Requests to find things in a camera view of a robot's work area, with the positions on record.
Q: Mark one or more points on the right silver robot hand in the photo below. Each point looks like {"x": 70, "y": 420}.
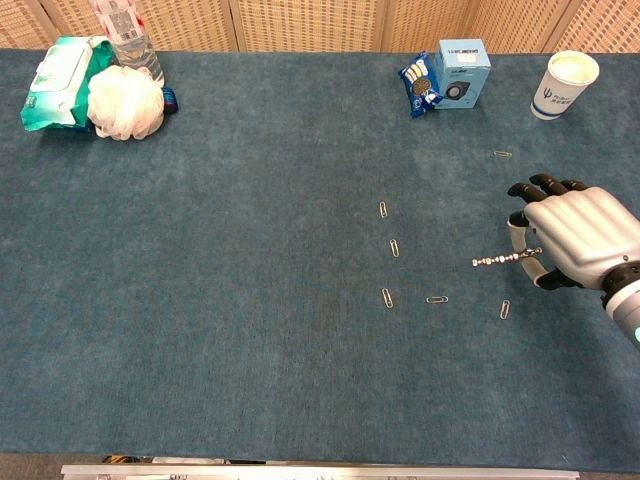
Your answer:
{"x": 580, "y": 230}

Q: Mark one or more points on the silver magnetic bar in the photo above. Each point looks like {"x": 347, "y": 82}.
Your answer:
{"x": 500, "y": 259}

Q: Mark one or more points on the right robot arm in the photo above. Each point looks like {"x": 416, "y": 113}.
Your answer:
{"x": 625, "y": 300}

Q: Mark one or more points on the white paper cup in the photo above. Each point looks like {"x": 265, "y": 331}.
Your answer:
{"x": 562, "y": 85}

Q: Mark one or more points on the light blue speaker box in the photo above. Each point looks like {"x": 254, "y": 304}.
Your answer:
{"x": 462, "y": 75}

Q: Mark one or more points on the blue cookie packet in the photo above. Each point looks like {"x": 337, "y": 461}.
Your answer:
{"x": 419, "y": 85}

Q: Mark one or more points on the teal felt table cloth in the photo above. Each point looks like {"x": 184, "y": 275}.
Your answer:
{"x": 280, "y": 280}

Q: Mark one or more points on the wicker folding screen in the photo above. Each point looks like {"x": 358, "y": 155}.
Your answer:
{"x": 310, "y": 22}

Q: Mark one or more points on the small blue purple object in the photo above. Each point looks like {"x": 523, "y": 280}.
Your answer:
{"x": 170, "y": 100}

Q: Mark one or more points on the white mesh bath sponge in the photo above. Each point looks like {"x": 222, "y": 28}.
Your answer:
{"x": 125, "y": 102}

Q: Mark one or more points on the clear plastic water bottle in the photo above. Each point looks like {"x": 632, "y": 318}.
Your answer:
{"x": 134, "y": 42}

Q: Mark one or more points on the green wet wipes pack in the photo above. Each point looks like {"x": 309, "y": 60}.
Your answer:
{"x": 55, "y": 95}

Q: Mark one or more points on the aluminium rail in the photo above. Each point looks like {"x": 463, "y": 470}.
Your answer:
{"x": 320, "y": 472}

